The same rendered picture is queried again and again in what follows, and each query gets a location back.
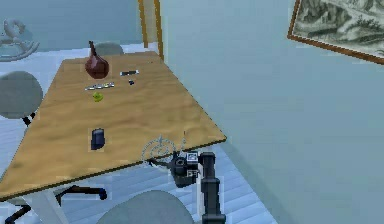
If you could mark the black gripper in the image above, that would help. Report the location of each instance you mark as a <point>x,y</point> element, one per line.
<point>180,168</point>

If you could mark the grey round chair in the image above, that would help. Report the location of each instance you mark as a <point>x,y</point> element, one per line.
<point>108,49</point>
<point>146,208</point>
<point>18,95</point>

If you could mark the wooden table white legs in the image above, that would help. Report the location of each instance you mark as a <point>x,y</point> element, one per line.
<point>133,116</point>

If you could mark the dark blue box object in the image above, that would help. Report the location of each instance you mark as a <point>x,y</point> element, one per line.
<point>97,139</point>

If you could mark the grey chair black wheeled legs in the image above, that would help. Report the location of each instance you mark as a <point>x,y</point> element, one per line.
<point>83,191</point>

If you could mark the small black block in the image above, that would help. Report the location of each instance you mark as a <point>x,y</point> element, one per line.
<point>131,82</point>

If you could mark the small yellow-green object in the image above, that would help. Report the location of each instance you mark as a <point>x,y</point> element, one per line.
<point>97,97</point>

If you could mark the long silver remote control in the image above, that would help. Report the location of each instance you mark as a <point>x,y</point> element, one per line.
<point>99,86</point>

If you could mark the dark red bulb vase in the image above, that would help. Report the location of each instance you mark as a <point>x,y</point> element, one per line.
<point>96,66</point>

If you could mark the grey rocking horse figure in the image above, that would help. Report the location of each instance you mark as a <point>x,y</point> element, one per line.
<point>18,46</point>

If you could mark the wooden framed landscape picture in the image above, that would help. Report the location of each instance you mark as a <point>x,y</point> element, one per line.
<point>340,23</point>

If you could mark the wooden door frame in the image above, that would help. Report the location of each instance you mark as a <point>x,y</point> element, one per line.
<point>150,23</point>

